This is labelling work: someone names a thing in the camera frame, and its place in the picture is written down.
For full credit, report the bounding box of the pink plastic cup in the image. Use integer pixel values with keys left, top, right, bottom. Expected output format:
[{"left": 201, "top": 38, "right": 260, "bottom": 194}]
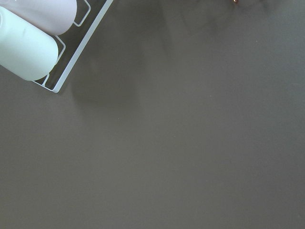
[{"left": 0, "top": 0, "right": 77, "bottom": 35}]

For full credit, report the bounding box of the white plastic cup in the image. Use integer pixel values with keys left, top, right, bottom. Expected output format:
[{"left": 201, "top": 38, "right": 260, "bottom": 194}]
[{"left": 0, "top": 7, "right": 58, "bottom": 81}]

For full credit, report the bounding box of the white wire cup rack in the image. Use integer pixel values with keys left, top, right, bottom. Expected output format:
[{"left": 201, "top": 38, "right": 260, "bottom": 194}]
[{"left": 34, "top": 0, "right": 113, "bottom": 93}]

